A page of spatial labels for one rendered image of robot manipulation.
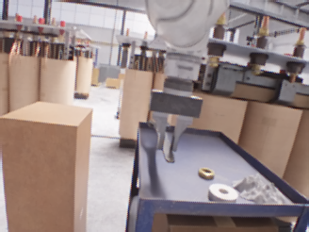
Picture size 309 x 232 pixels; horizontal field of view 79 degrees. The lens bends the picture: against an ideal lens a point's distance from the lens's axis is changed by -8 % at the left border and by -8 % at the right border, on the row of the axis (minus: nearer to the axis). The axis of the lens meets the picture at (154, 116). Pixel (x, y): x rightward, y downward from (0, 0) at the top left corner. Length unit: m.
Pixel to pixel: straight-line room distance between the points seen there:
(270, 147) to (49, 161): 1.26
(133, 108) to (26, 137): 2.01
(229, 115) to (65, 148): 0.88
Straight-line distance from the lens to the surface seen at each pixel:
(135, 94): 2.71
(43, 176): 0.93
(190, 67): 0.49
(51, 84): 2.87
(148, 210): 0.45
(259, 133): 1.41
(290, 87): 1.49
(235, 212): 0.52
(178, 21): 0.31
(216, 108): 1.19
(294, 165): 1.76
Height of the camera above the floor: 1.16
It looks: 12 degrees down
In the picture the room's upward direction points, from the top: 9 degrees clockwise
